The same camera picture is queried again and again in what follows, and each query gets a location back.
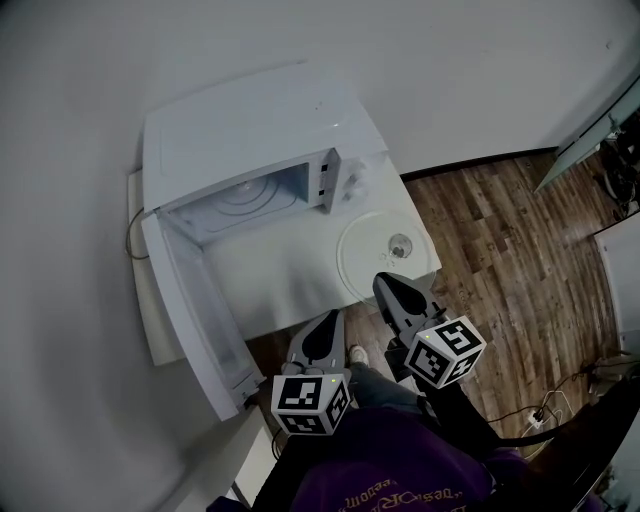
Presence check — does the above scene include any thin microwave power cable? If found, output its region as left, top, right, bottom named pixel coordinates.
left=124, top=207, right=151, bottom=261

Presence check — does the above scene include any white microwave oven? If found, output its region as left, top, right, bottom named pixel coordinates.
left=141, top=60, right=392, bottom=249

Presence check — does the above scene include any white floor cable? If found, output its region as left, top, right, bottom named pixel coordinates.
left=542, top=388, right=577, bottom=427

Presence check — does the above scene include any white flat panel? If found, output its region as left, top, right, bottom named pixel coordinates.
left=593, top=219, right=640, bottom=351

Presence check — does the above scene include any white cabinet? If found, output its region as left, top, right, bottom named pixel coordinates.
left=232, top=424, right=281, bottom=506

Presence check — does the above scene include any round glass turntable plate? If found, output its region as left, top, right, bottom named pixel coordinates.
left=335, top=209, right=441, bottom=306

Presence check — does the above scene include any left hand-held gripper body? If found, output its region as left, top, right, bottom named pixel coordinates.
left=272, top=362, right=353, bottom=437

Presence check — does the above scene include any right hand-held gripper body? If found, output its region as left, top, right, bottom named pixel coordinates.
left=399, top=313, right=487, bottom=390

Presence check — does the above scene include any pile of dark equipment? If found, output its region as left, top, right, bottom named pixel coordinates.
left=599, top=124, right=640, bottom=221

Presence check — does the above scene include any frosted glass panel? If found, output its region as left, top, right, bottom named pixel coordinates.
left=532, top=74, right=640, bottom=194

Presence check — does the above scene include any thick black cable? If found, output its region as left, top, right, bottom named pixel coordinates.
left=492, top=424, right=561, bottom=449

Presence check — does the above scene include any person's purple sweatshirt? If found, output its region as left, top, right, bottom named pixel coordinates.
left=207, top=407, right=539, bottom=512

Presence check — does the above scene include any person's blue jeans leg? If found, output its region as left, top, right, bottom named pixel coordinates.
left=347, top=362, right=426, bottom=416

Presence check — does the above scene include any person's left forearm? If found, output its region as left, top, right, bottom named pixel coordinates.
left=249, top=432, right=326, bottom=512

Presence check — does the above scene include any person's right forearm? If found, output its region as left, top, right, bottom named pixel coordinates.
left=419, top=382, right=511, bottom=456

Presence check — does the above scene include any black floor cable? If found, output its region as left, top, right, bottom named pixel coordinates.
left=487, top=363, right=599, bottom=424

